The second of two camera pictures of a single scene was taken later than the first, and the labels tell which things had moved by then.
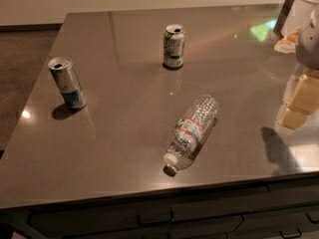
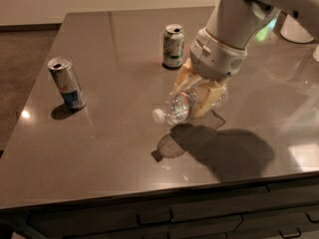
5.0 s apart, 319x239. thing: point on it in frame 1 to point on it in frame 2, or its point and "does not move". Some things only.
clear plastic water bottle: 189,133 to 180,108
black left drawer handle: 170,219 does not move
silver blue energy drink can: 68,83 does not move
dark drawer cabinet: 281,209 does not move
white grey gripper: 309,47 to 217,57
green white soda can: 173,48 does not move
